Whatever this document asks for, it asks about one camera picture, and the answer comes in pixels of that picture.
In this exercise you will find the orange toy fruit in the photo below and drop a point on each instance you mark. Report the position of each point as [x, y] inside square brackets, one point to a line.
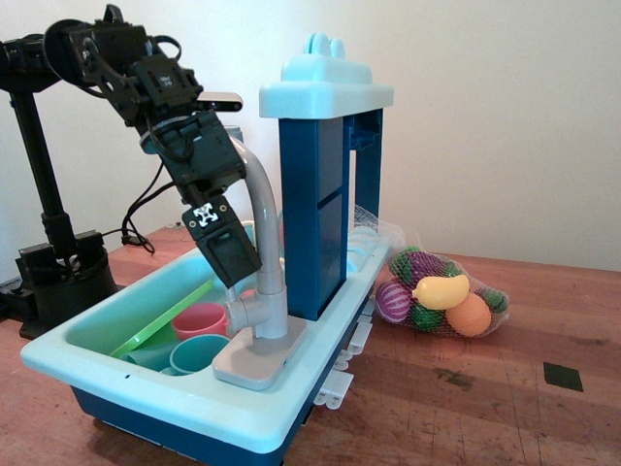
[471, 317]

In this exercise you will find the green plastic cutting board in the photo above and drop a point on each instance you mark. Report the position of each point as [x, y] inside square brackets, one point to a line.
[156, 325]

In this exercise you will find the silver depth camera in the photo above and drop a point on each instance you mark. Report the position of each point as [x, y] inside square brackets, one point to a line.
[229, 102]

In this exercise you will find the grey faucet lever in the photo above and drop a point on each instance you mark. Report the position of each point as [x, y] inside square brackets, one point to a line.
[231, 295]

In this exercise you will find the mesh bag of toy food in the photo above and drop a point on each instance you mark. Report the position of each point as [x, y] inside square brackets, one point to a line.
[408, 264]

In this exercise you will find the teal plastic cup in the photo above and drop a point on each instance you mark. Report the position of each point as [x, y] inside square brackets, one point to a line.
[196, 353]

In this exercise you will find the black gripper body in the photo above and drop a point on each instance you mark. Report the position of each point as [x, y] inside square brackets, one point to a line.
[197, 152]

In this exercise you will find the yellow toy mango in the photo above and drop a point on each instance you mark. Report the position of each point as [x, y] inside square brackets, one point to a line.
[441, 293]

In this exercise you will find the black tape patch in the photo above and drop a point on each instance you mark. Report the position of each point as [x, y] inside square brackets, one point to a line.
[562, 376]

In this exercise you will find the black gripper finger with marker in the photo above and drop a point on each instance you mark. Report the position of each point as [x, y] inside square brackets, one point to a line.
[220, 236]

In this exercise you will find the purple toy onion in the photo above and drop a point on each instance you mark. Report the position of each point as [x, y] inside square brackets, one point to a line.
[393, 301]

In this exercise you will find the light green dish rack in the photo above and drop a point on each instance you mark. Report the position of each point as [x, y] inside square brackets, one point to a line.
[249, 228]

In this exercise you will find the pink plastic cup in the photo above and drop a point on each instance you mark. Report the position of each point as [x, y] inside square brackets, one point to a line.
[200, 319]

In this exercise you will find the toy kitchen sink unit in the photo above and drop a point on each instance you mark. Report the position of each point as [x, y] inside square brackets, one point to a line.
[294, 276]

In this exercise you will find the grey toy faucet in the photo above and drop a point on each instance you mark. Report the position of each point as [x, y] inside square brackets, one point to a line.
[266, 334]

